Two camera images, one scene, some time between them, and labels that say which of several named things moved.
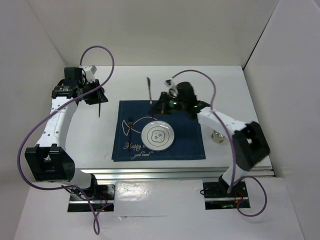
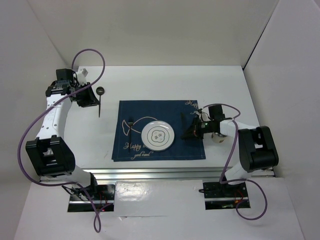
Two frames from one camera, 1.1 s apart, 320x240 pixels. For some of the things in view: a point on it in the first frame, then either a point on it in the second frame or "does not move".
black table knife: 149,83 → 183,124
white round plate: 157,136 does not move
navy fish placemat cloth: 132,116 does not move
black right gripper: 161,107 → 193,132
